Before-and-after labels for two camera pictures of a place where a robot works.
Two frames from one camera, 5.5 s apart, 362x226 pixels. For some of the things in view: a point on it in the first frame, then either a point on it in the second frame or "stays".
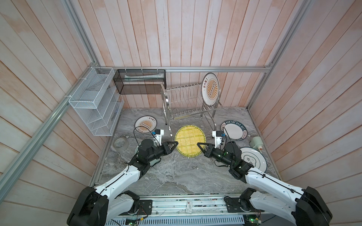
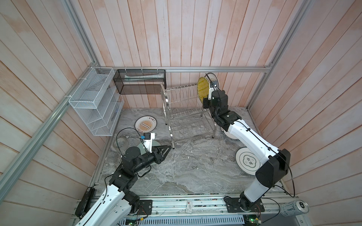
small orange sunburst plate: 147,121 stays
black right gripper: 209,150 → 205,103
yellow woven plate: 188,137 → 203,88
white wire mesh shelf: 98,101 stays
